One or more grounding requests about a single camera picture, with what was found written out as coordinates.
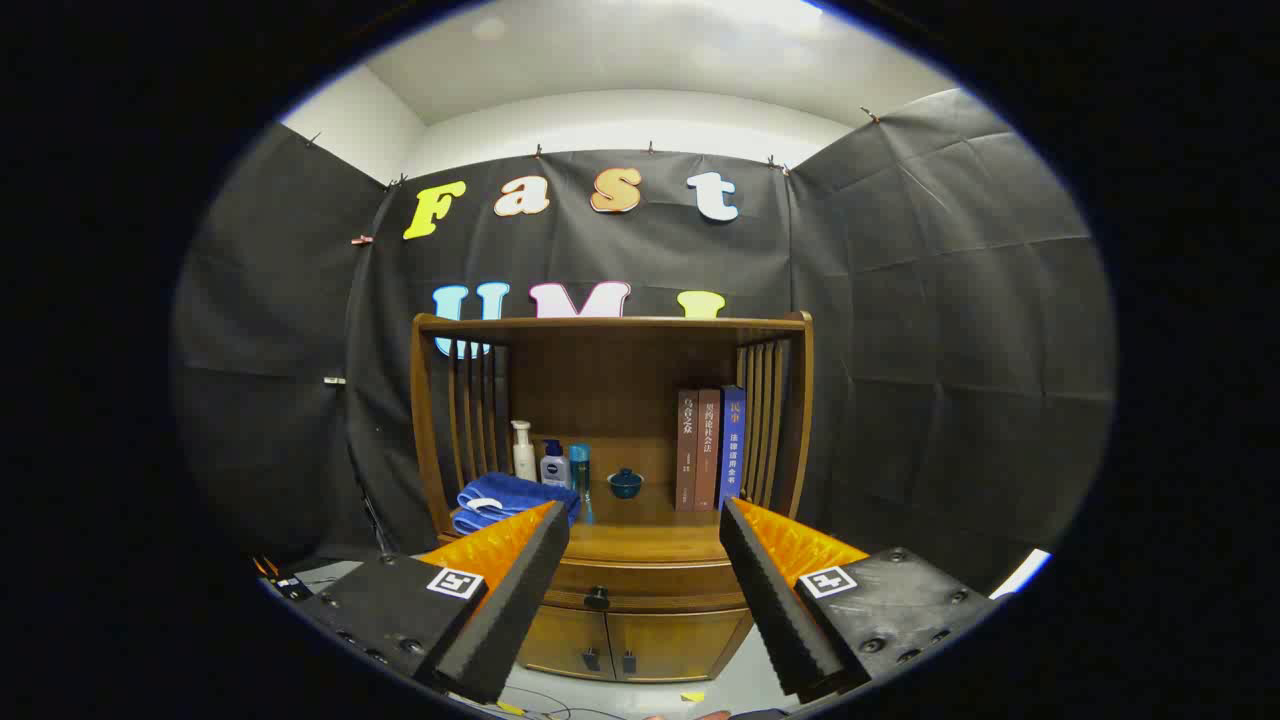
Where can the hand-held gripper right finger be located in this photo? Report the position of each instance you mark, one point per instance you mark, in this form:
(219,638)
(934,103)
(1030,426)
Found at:
(780,620)

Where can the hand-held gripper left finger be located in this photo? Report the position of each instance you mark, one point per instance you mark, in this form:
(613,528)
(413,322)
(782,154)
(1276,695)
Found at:
(515,620)

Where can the wooden drawer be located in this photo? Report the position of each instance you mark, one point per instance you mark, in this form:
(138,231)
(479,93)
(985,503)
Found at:
(660,585)

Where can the wooden cabinet door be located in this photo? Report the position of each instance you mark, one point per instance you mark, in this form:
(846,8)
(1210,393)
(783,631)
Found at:
(565,640)
(680,645)

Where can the wooden countertop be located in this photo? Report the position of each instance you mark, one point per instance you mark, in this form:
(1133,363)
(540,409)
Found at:
(650,540)

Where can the wooden cabinet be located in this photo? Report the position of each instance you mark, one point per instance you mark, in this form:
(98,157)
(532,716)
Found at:
(620,380)

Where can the blue folded towel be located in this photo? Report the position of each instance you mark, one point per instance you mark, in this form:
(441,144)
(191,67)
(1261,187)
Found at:
(500,495)

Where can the white bottle with blue pump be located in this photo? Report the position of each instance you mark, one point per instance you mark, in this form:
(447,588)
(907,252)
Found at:
(555,470)

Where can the clear teal capped bottle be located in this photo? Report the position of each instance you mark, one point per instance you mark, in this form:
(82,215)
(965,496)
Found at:
(579,465)

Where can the blue lidded teacup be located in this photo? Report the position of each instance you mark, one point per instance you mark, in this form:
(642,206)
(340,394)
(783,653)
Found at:
(625,486)

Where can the blue book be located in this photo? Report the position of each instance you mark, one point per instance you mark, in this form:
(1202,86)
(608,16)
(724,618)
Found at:
(731,450)

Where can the reddish brown book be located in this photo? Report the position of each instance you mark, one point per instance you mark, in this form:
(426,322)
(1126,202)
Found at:
(708,450)

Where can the dark brown book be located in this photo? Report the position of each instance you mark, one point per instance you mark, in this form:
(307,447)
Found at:
(687,450)

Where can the small black box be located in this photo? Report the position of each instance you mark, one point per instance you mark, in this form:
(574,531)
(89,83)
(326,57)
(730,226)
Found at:
(290,587)

